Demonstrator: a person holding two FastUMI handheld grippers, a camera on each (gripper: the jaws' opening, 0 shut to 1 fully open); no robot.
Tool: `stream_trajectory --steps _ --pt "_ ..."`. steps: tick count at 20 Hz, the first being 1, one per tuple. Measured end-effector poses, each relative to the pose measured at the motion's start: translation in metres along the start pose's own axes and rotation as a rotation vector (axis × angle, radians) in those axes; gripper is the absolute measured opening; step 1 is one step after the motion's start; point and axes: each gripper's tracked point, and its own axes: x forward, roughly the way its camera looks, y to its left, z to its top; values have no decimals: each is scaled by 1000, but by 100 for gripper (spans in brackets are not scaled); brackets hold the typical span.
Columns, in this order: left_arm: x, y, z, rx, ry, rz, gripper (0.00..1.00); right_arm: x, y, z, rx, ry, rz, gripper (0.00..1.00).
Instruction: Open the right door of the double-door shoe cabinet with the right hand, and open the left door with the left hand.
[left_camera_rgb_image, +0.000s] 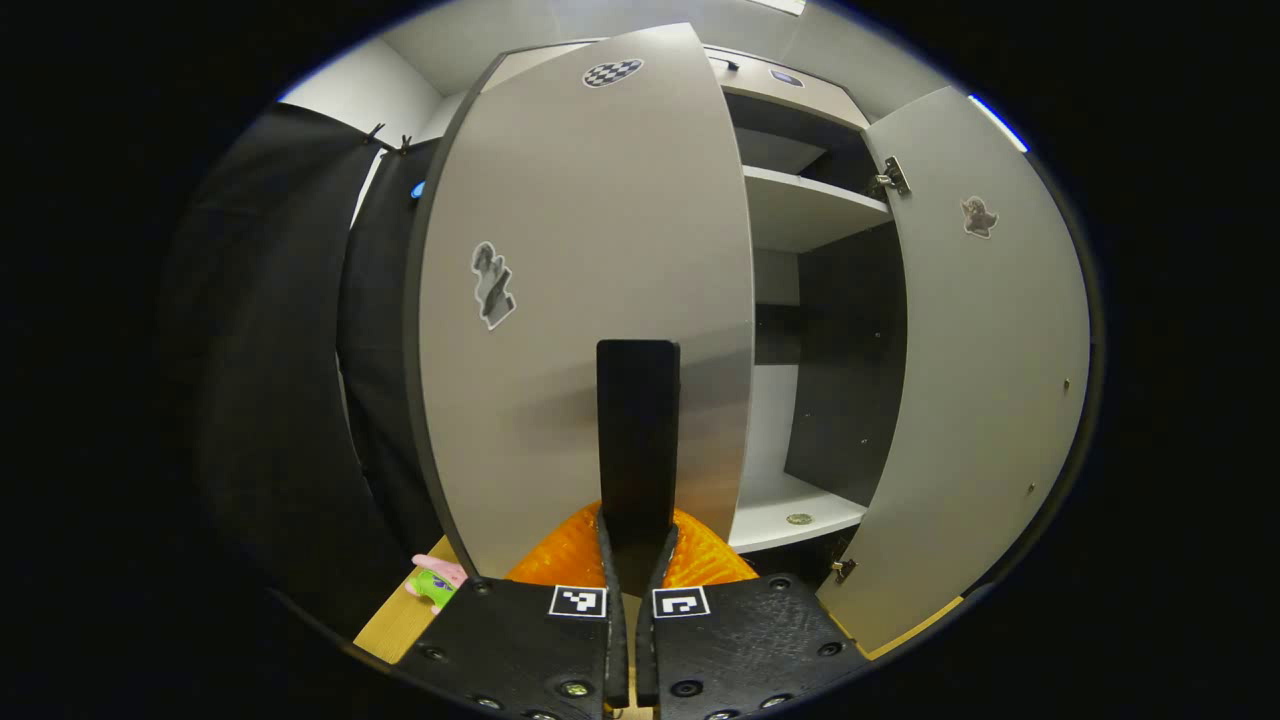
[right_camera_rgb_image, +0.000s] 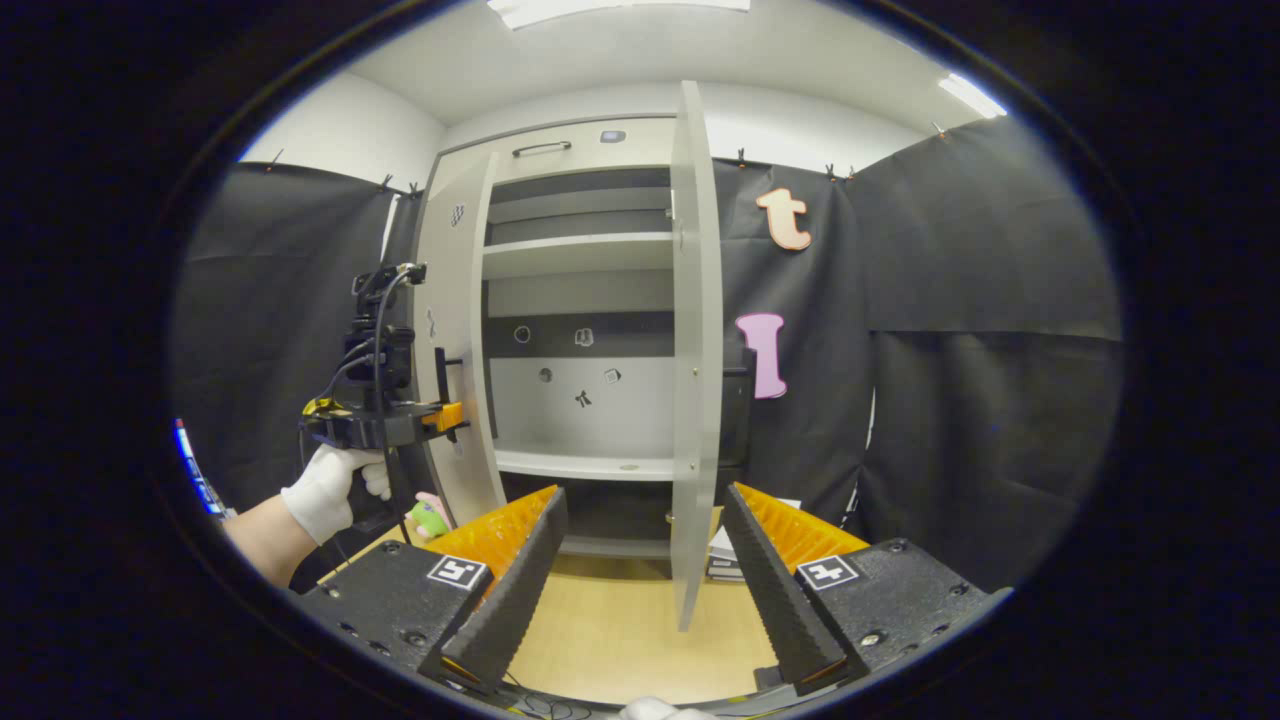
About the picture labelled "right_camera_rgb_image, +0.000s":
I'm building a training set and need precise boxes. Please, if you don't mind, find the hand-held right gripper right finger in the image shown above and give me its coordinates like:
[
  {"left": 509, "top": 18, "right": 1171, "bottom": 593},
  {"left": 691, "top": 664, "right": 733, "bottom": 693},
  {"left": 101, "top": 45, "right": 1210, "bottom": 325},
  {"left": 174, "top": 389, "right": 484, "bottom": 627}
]
[{"left": 722, "top": 482, "right": 991, "bottom": 698}]

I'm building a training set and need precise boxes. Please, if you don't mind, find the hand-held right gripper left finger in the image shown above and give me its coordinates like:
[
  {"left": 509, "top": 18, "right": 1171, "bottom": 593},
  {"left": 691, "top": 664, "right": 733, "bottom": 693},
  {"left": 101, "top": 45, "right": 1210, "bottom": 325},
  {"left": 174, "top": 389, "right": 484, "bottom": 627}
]
[{"left": 290, "top": 486, "right": 569, "bottom": 696}]

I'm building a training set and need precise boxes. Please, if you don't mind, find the black door handle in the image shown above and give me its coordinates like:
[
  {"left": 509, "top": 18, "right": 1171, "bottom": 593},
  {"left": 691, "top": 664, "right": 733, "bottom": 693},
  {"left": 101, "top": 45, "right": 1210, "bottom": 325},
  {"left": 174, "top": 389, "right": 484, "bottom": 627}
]
[
  {"left": 722, "top": 345, "right": 756, "bottom": 471},
  {"left": 434, "top": 346, "right": 466, "bottom": 441}
]

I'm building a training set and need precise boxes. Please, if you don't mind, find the grey cabinet door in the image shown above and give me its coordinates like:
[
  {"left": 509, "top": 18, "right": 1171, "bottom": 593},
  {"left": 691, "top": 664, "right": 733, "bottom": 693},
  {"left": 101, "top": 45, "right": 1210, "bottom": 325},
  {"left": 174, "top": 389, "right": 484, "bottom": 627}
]
[
  {"left": 668, "top": 80, "right": 725, "bottom": 633},
  {"left": 412, "top": 150, "right": 508, "bottom": 528}
]

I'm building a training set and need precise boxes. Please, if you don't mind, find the grey double-door shoe cabinet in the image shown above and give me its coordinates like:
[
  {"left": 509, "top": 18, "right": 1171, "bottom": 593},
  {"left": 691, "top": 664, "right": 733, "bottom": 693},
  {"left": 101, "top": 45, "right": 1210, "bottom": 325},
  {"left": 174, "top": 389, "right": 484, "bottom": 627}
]
[{"left": 432, "top": 113, "right": 721, "bottom": 561}]

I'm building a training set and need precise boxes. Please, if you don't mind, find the white cabinet shelf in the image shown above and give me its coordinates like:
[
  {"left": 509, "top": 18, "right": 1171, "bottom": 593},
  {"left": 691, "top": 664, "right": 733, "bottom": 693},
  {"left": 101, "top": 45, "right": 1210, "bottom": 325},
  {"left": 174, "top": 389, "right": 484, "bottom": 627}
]
[
  {"left": 482, "top": 232, "right": 673, "bottom": 281},
  {"left": 493, "top": 448, "right": 676, "bottom": 483}
]

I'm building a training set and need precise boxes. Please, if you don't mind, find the pink and green plush toy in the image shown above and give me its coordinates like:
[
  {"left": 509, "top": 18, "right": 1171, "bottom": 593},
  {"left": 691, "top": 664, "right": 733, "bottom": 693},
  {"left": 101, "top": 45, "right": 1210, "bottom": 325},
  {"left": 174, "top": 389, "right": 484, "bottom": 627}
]
[{"left": 405, "top": 491, "right": 453, "bottom": 541}]

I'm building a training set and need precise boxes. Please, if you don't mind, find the blurred colourful object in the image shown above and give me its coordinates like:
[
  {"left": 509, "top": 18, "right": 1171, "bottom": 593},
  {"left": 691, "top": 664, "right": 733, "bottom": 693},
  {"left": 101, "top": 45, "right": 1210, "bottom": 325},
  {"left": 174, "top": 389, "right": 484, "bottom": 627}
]
[{"left": 175, "top": 420, "right": 226, "bottom": 516}]

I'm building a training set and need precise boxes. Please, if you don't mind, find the black backdrop cloth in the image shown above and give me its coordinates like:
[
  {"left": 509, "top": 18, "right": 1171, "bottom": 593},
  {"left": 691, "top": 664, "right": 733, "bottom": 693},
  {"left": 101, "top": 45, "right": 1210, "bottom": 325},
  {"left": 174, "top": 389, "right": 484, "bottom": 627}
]
[{"left": 172, "top": 118, "right": 1123, "bottom": 591}]

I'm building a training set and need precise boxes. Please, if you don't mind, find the long ceiling light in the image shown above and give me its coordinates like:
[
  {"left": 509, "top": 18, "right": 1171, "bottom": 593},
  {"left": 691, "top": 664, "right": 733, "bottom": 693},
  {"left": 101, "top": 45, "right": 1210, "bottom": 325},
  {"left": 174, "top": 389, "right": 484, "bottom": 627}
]
[{"left": 487, "top": 0, "right": 751, "bottom": 29}]

